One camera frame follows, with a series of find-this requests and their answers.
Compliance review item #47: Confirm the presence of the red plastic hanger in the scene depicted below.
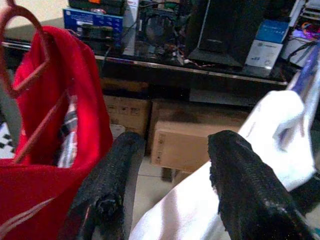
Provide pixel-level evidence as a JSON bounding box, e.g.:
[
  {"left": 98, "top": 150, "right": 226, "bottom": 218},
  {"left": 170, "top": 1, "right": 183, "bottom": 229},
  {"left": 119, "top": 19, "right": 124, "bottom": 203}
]
[{"left": 0, "top": 0, "right": 76, "bottom": 165}]

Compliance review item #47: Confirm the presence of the red garment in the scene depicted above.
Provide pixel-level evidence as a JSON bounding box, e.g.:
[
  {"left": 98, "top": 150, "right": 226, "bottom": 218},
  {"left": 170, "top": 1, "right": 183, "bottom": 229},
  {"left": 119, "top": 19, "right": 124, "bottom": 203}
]
[{"left": 0, "top": 24, "right": 114, "bottom": 240}]

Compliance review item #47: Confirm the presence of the black white checkered mat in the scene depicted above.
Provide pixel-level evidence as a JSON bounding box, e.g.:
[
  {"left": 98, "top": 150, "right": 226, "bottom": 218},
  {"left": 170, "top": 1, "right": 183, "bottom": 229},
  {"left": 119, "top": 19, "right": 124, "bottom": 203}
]
[{"left": 0, "top": 122, "right": 17, "bottom": 160}]

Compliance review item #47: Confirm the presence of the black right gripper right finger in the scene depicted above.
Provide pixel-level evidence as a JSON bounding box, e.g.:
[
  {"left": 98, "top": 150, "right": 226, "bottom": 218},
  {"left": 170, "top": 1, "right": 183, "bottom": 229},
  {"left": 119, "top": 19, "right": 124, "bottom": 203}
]
[{"left": 207, "top": 129, "right": 316, "bottom": 240}]

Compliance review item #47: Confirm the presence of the blue and white box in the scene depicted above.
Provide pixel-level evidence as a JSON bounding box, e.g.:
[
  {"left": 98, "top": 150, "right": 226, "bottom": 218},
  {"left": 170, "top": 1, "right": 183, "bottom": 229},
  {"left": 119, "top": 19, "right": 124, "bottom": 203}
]
[{"left": 244, "top": 19, "right": 291, "bottom": 74}]

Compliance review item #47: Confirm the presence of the printed brown cardboard box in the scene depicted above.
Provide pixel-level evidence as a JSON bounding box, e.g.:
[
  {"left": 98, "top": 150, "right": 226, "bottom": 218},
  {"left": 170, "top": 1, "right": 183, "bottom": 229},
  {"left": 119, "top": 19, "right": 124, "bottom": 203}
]
[{"left": 103, "top": 94, "right": 152, "bottom": 139}]

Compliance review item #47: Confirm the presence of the large brown cardboard box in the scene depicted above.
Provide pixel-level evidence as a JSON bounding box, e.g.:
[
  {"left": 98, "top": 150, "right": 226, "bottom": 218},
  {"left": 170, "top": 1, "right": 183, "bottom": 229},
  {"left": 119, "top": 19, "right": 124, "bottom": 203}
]
[{"left": 146, "top": 98, "right": 251, "bottom": 156}]

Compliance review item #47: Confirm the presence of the blue product box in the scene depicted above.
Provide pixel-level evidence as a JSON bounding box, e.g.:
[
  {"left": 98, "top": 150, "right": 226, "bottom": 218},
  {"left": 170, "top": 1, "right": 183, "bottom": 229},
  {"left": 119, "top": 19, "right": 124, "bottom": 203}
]
[{"left": 62, "top": 7, "right": 125, "bottom": 41}]

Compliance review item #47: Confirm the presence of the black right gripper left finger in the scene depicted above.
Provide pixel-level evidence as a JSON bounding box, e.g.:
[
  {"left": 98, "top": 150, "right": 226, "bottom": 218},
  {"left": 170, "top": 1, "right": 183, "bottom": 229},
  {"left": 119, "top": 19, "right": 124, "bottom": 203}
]
[{"left": 59, "top": 131, "right": 146, "bottom": 240}]

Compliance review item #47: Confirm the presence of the small brown cardboard box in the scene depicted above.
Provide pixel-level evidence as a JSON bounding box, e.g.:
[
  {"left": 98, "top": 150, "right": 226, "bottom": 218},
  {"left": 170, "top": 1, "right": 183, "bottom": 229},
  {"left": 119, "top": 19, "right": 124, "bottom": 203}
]
[{"left": 149, "top": 121, "right": 213, "bottom": 174}]

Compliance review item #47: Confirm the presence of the blue plastic hanger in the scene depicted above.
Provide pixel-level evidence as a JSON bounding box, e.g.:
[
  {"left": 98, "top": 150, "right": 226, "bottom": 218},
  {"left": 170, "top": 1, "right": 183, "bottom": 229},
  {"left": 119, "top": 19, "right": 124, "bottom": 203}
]
[{"left": 287, "top": 41, "right": 320, "bottom": 101}]

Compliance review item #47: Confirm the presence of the tall black speaker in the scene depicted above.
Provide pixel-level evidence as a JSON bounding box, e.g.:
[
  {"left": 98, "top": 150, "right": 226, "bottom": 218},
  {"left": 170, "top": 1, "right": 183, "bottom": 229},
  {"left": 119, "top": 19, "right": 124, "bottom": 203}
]
[{"left": 184, "top": 0, "right": 271, "bottom": 69}]

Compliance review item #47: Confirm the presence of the black glass table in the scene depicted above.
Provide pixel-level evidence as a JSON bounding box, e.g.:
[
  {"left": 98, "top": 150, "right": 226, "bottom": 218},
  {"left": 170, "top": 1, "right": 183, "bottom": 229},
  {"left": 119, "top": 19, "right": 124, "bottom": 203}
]
[{"left": 0, "top": 37, "right": 301, "bottom": 101}]

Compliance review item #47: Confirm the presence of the black device orange sticker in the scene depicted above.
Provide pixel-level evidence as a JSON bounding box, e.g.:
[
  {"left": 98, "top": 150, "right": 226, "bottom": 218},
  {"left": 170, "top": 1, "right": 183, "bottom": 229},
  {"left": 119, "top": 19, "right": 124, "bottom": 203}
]
[{"left": 68, "top": 0, "right": 126, "bottom": 15}]

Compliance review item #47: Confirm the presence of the black computer fan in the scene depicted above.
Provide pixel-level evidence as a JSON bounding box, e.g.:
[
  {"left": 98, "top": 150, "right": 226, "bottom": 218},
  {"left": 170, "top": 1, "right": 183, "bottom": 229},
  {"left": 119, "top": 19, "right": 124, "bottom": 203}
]
[{"left": 138, "top": 9, "right": 186, "bottom": 56}]

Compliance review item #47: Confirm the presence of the white shirt with brown patches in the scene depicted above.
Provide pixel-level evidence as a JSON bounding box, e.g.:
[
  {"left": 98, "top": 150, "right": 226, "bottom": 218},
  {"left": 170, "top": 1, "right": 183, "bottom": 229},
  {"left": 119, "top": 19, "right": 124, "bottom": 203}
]
[{"left": 128, "top": 68, "right": 320, "bottom": 240}]

